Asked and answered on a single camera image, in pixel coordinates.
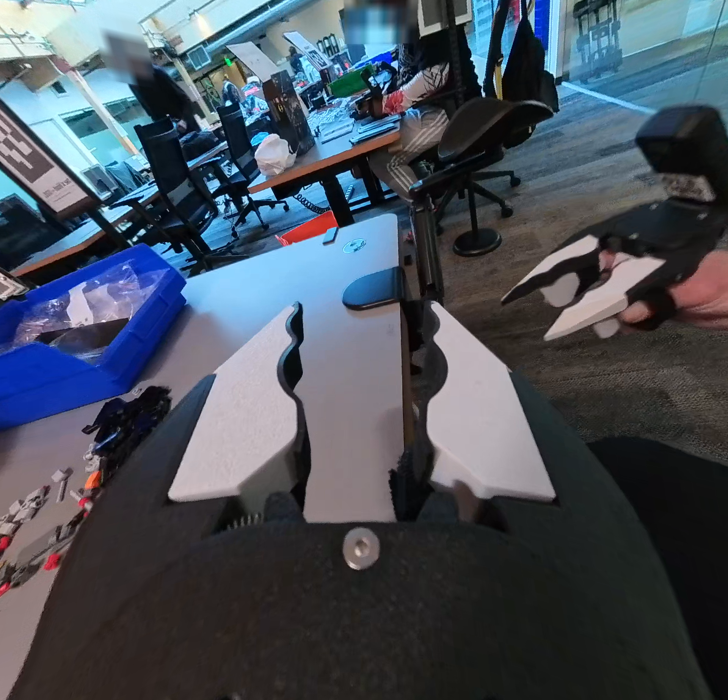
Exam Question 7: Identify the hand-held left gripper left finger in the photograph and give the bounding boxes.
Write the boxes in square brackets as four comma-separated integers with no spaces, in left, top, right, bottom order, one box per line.
[168,302,312,510]

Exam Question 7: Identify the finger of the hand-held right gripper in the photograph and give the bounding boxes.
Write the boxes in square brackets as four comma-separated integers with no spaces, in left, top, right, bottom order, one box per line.
[543,254,667,341]
[500,235,604,308]

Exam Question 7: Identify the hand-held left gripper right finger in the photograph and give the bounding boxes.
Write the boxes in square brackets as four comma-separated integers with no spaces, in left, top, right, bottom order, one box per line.
[406,301,557,519]

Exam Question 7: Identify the dark lego model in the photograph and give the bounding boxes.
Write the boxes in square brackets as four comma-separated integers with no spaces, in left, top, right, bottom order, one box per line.
[82,386,173,474]

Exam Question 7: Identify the pile of lego pieces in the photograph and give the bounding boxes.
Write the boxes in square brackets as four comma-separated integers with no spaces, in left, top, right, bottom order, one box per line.
[0,467,104,598]

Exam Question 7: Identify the person's right hand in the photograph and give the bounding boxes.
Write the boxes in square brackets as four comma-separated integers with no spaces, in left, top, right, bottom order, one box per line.
[600,250,728,332]

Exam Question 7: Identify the black round base stand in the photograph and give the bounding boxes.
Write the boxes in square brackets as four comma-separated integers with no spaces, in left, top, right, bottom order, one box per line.
[438,0,502,257]

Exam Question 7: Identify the black pole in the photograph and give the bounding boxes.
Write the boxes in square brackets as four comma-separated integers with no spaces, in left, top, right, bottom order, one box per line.
[409,188,446,304]

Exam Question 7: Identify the black desk clamp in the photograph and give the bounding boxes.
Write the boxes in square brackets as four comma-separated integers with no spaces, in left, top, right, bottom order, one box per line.
[341,268,406,312]

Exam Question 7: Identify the blue plastic bin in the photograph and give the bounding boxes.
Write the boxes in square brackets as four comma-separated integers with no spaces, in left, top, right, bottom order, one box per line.
[0,244,187,430]

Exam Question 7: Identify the clear plastic bags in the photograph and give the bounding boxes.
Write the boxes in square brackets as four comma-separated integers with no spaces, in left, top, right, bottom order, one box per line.
[11,265,143,365]

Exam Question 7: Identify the orange plastic bin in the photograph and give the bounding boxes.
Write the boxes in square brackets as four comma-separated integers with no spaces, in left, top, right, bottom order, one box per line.
[276,211,339,246]

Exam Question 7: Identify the grey trays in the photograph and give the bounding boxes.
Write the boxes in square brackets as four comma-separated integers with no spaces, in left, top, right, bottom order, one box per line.
[350,114,402,144]

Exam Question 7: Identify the person's black trouser leg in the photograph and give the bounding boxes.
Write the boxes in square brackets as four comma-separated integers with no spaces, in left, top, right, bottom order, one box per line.
[586,435,728,700]

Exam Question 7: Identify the wooden top desk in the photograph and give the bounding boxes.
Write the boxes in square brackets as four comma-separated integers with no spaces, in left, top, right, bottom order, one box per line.
[11,143,228,280]
[247,122,402,227]

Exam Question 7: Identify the black high-back office chair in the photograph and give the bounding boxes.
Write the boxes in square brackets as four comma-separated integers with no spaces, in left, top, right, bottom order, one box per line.
[215,103,291,230]
[116,117,251,275]

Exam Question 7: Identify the white plastic bag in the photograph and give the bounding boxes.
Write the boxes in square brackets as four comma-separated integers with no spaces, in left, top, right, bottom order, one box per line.
[254,134,298,176]

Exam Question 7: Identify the green box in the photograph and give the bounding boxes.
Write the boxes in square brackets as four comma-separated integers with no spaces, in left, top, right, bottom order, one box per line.
[327,66,376,98]

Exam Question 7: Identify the tall black box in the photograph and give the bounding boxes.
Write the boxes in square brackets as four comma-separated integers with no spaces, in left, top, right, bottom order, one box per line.
[263,70,316,155]

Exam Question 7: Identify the black white tag board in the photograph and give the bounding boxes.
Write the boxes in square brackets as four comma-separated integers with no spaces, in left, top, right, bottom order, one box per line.
[0,100,109,220]
[282,30,333,69]

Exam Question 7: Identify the beige board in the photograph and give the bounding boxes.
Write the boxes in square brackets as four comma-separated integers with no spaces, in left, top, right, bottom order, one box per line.
[226,42,279,81]

